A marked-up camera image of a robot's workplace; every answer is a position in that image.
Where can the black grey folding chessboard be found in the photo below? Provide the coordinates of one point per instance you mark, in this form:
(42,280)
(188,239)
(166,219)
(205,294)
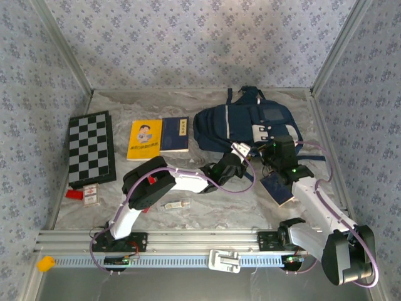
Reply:
(91,147)

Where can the small circuit board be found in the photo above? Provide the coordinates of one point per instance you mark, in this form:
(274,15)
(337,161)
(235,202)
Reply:
(117,260)
(293,259)

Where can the white plastic bracket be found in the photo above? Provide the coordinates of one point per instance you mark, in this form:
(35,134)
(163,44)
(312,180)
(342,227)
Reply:
(224,260)

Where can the navy book with cream label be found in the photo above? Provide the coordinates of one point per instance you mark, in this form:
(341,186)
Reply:
(172,135)

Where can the small red flat item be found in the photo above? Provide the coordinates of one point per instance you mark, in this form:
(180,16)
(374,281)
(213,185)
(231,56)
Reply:
(73,194)

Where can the navy blue backpack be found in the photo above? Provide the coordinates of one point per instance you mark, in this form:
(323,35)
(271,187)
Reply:
(219,125)

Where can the aluminium mounting rail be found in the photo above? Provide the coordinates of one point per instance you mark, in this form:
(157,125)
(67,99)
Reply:
(200,239)

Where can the grey metal sheet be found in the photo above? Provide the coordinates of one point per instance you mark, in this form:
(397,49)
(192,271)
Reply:
(188,287)

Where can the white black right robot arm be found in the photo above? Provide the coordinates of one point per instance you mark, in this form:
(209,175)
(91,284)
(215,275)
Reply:
(310,197)

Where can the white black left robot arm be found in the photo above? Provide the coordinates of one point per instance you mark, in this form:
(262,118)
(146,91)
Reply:
(188,182)

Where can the yellow cartoon cover book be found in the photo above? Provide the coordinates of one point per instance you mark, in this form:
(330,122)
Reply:
(144,147)

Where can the aluminium frame side rail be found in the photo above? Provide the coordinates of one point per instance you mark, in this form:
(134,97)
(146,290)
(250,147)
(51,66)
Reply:
(326,141)

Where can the red package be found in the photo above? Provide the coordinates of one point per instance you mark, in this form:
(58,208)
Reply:
(152,180)

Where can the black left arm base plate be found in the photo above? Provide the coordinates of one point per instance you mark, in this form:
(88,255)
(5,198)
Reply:
(141,239)

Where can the plain navy blue notebook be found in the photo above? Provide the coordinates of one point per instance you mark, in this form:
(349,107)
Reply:
(279,191)

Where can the small yellow block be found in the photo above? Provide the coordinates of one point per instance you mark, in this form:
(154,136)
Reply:
(45,263)

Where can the clear plastic packaged item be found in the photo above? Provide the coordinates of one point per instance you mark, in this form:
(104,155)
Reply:
(173,205)

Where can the aluminium frame post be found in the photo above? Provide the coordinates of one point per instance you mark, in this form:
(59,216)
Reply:
(340,47)
(65,47)

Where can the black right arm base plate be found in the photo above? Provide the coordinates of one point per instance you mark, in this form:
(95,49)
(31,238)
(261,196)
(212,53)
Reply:
(266,241)

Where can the white red card box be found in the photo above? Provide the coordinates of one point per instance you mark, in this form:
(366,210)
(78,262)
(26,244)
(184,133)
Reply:
(91,194)

